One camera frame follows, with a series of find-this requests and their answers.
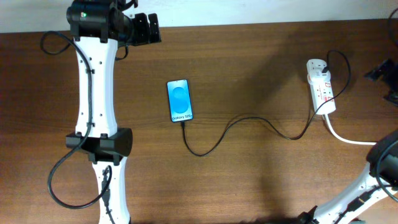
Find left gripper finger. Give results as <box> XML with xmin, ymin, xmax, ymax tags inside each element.
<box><xmin>134</xmin><ymin>13</ymin><xmax>150</xmax><ymax>44</ymax></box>
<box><xmin>148</xmin><ymin>13</ymin><xmax>162</xmax><ymax>43</ymax></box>

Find black USB charging cable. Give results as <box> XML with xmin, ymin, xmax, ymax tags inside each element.
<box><xmin>180</xmin><ymin>49</ymin><xmax>352</xmax><ymax>157</ymax></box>

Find blue screen Galaxy smartphone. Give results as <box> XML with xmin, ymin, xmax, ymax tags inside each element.
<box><xmin>167</xmin><ymin>80</ymin><xmax>193</xmax><ymax>123</ymax></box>

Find white power strip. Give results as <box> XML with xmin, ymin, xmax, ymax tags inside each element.
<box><xmin>306</xmin><ymin>58</ymin><xmax>337</xmax><ymax>116</ymax></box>

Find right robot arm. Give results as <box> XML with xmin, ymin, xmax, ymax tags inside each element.
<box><xmin>295</xmin><ymin>59</ymin><xmax>397</xmax><ymax>224</ymax></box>

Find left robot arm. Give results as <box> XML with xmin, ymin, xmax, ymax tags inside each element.
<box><xmin>66</xmin><ymin>0</ymin><xmax>161</xmax><ymax>223</ymax></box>

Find white charger plug adapter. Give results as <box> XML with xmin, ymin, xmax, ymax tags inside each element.
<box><xmin>307</xmin><ymin>59</ymin><xmax>331</xmax><ymax>85</ymax></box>

